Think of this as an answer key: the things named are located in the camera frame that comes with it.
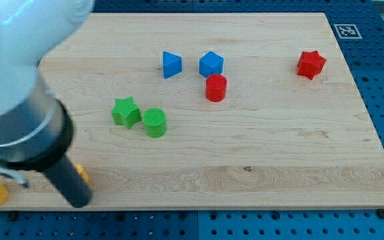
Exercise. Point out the white fiducial marker tag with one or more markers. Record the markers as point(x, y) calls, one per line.
point(347, 31)

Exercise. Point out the yellow block behind tool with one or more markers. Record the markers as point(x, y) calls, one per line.
point(82, 172)

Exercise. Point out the blue triangle block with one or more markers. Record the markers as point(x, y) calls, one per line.
point(172, 64)

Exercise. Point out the green cylinder block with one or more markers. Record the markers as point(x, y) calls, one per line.
point(155, 122)

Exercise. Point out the red star block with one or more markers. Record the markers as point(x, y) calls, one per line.
point(310, 64)

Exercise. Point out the blue cube block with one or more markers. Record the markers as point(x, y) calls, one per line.
point(211, 63)

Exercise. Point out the red cylinder block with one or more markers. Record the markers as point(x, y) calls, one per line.
point(215, 88)

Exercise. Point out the light wooden board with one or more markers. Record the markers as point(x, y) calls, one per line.
point(277, 141)

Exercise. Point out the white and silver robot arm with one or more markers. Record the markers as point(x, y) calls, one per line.
point(30, 117)

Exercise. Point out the green star block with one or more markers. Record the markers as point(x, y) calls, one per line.
point(126, 112)

